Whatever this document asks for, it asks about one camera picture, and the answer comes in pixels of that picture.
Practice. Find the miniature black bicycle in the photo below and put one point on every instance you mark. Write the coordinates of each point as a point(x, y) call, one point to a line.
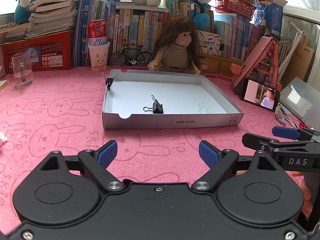
point(142, 58)

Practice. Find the person's right hand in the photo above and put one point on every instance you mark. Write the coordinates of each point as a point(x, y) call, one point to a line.
point(307, 195)

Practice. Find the small brown bottle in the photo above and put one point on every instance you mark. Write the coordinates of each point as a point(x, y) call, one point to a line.
point(204, 68)

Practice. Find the white plastic tube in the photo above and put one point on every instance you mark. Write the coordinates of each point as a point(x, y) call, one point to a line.
point(292, 47)

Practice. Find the clear glass mug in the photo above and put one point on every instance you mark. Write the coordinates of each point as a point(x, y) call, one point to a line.
point(22, 70)

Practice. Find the row of standing books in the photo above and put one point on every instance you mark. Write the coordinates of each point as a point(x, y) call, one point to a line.
point(135, 32)

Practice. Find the crumpled white paper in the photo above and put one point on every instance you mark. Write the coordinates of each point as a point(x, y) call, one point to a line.
point(2, 138)

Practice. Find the black binder clip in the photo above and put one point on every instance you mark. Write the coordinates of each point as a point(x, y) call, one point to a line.
point(157, 107)
point(109, 81)

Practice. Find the clear plastic piece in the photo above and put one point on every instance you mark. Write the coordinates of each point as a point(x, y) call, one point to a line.
point(204, 107)

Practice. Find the brown-haired doll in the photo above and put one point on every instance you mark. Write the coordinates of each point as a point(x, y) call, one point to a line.
point(176, 52)

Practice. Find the red plastic basket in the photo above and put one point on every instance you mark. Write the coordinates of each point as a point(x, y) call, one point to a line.
point(233, 5)

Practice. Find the stack of lying books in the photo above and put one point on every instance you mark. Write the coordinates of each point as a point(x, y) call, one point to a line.
point(53, 17)

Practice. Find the brown cardboard box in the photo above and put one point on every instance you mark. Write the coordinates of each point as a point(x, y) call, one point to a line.
point(301, 60)

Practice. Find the white cardboard box tray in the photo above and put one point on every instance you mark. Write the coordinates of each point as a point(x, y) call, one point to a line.
point(172, 97)

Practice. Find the smartphone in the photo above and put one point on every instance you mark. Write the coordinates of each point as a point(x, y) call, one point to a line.
point(260, 93)

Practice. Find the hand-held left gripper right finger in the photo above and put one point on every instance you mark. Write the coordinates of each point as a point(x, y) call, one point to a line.
point(208, 155)

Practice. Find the red drink can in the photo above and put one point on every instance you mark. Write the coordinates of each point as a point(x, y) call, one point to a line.
point(97, 31)

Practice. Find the pink phone stand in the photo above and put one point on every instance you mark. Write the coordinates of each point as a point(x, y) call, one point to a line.
point(257, 55)

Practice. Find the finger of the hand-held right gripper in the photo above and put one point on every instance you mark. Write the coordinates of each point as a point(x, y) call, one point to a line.
point(252, 140)
point(285, 132)

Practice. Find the blue and white plush toy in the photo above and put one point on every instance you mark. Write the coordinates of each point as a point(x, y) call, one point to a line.
point(21, 7)

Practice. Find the wooden desk organizer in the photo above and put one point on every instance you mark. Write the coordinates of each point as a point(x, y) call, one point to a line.
point(217, 63)

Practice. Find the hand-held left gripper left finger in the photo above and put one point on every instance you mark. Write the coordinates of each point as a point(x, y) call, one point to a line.
point(108, 153)

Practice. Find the white paper cup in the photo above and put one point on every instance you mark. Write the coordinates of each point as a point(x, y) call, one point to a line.
point(98, 57)

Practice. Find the red plastic crate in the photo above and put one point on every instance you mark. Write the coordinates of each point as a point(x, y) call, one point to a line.
point(57, 52)

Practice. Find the pink bunny print mat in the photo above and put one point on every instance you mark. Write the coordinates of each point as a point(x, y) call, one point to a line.
point(62, 120)

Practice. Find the white printed box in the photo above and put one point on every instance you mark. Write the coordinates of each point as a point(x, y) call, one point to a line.
point(210, 42)

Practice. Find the yellow sticky notes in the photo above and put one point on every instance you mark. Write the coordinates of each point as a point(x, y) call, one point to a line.
point(3, 84)

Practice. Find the translucent plastic folder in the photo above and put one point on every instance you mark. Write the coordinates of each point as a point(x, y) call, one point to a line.
point(300, 95)

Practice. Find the blue carton box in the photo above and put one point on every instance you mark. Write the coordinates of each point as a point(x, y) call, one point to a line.
point(273, 17)

